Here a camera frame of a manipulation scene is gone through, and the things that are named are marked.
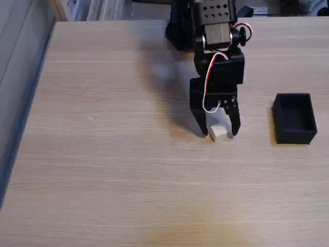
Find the white cube block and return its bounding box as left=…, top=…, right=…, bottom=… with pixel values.
left=209, top=125, right=228, bottom=142

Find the black open box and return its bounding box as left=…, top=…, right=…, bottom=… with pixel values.
left=271, top=93, right=319, bottom=145

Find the dark blue object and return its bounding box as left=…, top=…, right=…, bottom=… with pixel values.
left=236, top=6, right=254, bottom=18

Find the light wooden strip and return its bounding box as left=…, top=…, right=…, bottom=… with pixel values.
left=49, top=0, right=70, bottom=22

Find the white and red servo cable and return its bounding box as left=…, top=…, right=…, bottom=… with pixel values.
left=202, top=22, right=254, bottom=114

